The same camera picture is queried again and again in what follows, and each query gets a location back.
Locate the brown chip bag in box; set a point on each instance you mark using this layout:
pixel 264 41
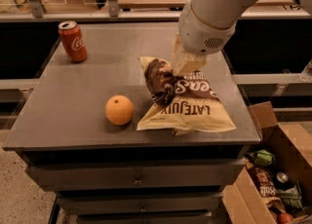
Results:
pixel 265 186

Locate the silver can in box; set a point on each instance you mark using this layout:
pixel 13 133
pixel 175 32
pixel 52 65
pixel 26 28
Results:
pixel 282 181

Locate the brown sea salt chip bag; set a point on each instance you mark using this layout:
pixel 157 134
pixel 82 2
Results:
pixel 182 104

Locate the dark drawer cabinet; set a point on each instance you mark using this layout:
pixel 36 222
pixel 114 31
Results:
pixel 105 174

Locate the orange fruit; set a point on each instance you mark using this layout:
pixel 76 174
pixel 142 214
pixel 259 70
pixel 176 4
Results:
pixel 119 110

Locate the dark green bag in box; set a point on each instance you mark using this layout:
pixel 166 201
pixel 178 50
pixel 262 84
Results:
pixel 292 196

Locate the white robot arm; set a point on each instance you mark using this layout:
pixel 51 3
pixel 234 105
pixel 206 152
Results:
pixel 225 13

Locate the green snack bag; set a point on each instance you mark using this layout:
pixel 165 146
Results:
pixel 262 158

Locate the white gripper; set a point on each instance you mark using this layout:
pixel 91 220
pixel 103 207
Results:
pixel 200 32

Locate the cardboard box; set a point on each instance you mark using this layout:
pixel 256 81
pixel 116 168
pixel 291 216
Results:
pixel 291 145

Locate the red apple in box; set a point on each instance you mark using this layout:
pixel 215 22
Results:
pixel 284 218

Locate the red cola can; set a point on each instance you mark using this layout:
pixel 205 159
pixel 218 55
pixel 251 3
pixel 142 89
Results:
pixel 72 40

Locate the metal rail with posts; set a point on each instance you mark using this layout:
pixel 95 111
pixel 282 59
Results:
pixel 87 9

